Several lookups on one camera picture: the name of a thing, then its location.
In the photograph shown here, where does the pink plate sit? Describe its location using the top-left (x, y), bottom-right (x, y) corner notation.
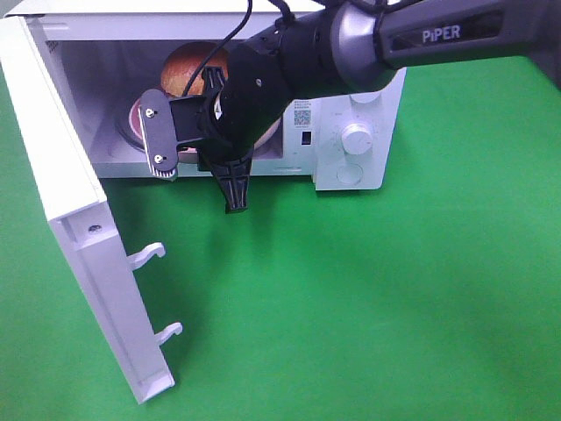
top-left (118, 99), bottom-right (282, 163)

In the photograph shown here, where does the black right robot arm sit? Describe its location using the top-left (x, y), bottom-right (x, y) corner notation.
top-left (203, 0), bottom-right (550, 212)

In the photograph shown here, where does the burger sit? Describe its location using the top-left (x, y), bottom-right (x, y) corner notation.
top-left (160, 41), bottom-right (229, 97)

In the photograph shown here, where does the white upper power knob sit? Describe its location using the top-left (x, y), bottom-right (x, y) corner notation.
top-left (349, 91), bottom-right (381, 104)

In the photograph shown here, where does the black camera cable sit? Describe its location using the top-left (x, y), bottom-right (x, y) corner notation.
top-left (181, 0), bottom-right (295, 97)

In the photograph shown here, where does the green tablecloth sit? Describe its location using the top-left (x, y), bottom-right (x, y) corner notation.
top-left (1, 57), bottom-right (560, 420)

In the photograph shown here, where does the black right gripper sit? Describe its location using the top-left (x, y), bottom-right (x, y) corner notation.
top-left (195, 41), bottom-right (299, 215)

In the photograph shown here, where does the white timer knob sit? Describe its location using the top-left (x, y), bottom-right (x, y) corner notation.
top-left (341, 123), bottom-right (373, 155)

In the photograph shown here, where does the white microwave door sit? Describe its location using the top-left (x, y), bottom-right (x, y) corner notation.
top-left (1, 16), bottom-right (182, 403)

